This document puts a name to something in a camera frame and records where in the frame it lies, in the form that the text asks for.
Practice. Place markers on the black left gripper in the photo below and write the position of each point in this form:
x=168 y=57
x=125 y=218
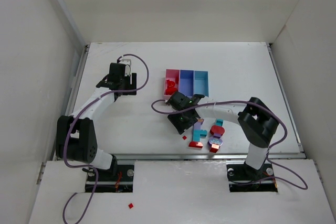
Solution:
x=132 y=85

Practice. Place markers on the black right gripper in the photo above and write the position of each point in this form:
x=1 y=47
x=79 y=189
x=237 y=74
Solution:
x=172 y=98

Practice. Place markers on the red legos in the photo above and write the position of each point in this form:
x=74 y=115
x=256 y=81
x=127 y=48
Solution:
x=170 y=87

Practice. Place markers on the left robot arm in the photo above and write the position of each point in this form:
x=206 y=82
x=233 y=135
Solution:
x=76 y=136

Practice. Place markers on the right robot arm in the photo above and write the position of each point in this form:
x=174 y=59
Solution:
x=242 y=120

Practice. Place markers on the purple teal red lego column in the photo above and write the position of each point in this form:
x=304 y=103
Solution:
x=198 y=133

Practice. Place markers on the teal red purple lego stack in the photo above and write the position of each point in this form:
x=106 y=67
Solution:
x=216 y=132

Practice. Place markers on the dark blue bin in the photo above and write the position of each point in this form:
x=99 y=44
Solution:
x=186 y=82

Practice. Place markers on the pink bin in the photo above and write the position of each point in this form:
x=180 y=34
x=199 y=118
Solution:
x=174 y=75

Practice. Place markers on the light blue bin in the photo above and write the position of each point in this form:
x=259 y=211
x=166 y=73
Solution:
x=201 y=83

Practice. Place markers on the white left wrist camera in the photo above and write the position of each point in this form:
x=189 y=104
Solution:
x=127 y=63

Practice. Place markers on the aluminium frame rail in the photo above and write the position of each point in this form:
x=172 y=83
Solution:
x=72 y=87

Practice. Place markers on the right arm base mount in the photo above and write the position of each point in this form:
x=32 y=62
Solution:
x=243 y=179

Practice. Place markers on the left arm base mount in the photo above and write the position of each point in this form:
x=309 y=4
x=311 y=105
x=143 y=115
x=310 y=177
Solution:
x=120 y=182

